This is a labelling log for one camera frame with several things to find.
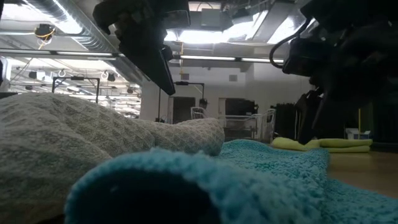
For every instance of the long ceiling light strip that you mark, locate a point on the long ceiling light strip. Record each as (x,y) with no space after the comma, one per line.
(211,58)
(77,53)

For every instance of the grey wall vent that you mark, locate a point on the grey wall vent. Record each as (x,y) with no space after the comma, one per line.
(233,77)
(184,76)

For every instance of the black rig frame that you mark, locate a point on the black rig frame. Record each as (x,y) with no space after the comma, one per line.
(76,78)
(186,83)

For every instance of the grey waffle microfiber towel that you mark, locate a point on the grey waffle microfiber towel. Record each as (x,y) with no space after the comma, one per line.
(62,140)

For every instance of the clear plastic bin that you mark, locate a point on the clear plastic bin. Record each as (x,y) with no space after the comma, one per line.
(242,127)

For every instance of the black curtain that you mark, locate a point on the black curtain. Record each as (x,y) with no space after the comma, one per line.
(284,121)

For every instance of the lime green microfiber towel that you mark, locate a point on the lime green microfiber towel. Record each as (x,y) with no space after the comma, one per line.
(342,143)

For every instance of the silver ventilation duct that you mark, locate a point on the silver ventilation duct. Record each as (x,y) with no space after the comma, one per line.
(93,34)

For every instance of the teal microfiber towel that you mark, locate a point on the teal microfiber towel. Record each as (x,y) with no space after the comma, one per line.
(248,174)

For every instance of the white box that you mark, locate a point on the white box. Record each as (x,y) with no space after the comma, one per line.
(353,134)

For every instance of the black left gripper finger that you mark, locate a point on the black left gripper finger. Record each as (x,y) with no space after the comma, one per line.
(149,62)

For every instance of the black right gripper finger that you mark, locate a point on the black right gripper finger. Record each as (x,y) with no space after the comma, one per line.
(304,118)
(325,115)

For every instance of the yellow pole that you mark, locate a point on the yellow pole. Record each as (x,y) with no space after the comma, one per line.
(359,124)

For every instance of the black screen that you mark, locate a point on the black screen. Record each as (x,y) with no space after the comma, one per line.
(239,107)

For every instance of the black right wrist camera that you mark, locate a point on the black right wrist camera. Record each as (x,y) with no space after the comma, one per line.
(298,57)

